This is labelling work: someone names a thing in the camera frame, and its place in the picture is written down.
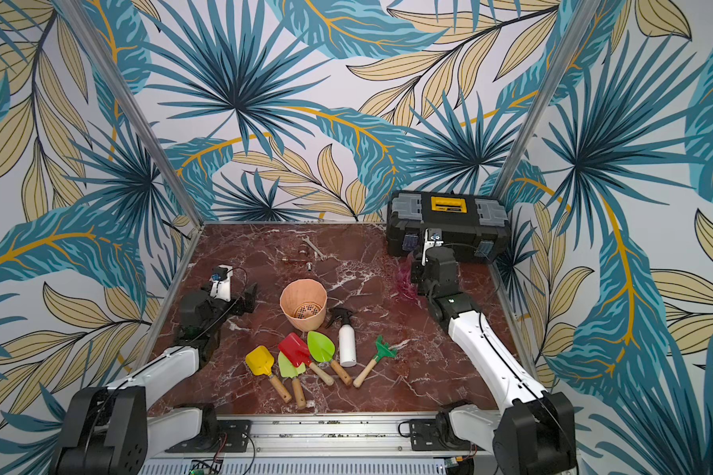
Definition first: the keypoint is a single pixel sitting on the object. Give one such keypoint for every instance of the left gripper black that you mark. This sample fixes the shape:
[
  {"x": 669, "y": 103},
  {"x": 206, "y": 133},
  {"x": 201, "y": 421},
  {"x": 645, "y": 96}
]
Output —
[{"x": 239, "y": 309}]

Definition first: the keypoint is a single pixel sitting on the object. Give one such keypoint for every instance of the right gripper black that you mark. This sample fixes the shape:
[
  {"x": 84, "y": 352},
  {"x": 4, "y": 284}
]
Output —
[{"x": 419, "y": 273}]

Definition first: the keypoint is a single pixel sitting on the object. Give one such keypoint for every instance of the pink spray bottle black nozzle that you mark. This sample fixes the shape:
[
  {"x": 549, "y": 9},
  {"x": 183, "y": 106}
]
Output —
[{"x": 407, "y": 290}]

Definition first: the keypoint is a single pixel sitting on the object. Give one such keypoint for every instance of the terracotta plastic flower pot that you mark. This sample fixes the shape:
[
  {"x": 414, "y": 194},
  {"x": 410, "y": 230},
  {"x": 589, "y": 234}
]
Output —
[{"x": 304, "y": 303}]

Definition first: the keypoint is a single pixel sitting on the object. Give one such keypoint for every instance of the green toy rake wooden handle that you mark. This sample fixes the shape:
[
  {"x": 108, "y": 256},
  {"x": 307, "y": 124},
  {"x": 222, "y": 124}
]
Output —
[{"x": 383, "y": 350}]

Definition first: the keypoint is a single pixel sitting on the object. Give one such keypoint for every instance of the bright green toy trowel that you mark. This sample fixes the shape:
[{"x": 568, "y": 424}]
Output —
[{"x": 322, "y": 349}]

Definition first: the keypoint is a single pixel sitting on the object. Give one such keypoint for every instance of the white spray bottle black nozzle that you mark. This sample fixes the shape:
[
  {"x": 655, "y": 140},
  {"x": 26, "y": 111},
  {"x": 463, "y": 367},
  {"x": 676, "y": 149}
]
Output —
[{"x": 347, "y": 335}]

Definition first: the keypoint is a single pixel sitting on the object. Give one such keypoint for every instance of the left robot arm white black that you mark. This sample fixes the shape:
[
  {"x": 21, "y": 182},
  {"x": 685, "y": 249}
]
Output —
[{"x": 108, "y": 429}]

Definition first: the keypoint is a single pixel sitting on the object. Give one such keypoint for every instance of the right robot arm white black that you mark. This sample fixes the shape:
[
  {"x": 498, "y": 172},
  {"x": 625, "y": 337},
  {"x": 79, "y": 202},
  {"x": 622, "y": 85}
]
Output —
[{"x": 534, "y": 432}]

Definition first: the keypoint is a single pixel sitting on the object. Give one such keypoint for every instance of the black yellow plastic toolbox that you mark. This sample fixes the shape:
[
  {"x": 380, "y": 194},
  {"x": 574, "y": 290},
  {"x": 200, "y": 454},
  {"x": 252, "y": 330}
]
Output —
[{"x": 476, "y": 228}]

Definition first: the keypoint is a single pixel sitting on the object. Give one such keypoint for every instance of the light green toy spade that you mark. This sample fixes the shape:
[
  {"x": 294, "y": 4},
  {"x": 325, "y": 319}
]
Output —
[{"x": 288, "y": 370}]

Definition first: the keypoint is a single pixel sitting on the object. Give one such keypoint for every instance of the silver open-end wrench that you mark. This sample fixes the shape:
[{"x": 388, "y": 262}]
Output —
[{"x": 312, "y": 246}]

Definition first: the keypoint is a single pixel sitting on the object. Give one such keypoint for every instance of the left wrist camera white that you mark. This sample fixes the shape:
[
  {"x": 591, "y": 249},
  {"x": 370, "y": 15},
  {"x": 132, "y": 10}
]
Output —
[{"x": 221, "y": 286}]

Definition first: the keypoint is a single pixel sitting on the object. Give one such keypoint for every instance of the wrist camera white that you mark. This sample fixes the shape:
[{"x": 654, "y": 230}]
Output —
[
  {"x": 433, "y": 237},
  {"x": 221, "y": 286}
]

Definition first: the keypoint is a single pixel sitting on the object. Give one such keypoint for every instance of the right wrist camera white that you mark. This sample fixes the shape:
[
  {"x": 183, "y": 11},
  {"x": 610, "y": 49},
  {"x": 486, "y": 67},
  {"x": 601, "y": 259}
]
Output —
[{"x": 433, "y": 237}]

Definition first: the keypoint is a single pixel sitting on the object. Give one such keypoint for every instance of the yellow toy shovel wooden handle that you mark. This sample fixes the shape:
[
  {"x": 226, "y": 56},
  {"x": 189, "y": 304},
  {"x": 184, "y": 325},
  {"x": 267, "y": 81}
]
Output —
[{"x": 261, "y": 362}]

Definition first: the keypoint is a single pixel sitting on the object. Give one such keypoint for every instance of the red toy shovel wooden handle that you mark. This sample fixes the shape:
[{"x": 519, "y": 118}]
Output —
[{"x": 297, "y": 352}]

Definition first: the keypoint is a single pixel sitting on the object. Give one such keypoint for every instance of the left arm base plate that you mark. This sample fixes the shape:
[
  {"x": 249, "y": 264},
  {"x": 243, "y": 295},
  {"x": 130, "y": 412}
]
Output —
[{"x": 224, "y": 436}]

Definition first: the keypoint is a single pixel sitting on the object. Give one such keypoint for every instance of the aluminium front rail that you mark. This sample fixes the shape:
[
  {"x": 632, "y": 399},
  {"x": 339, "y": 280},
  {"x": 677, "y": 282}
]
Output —
[{"x": 319, "y": 437}]

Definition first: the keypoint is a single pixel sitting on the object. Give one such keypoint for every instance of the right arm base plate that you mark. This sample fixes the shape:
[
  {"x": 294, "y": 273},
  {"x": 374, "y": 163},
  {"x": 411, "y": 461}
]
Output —
[{"x": 434, "y": 435}]

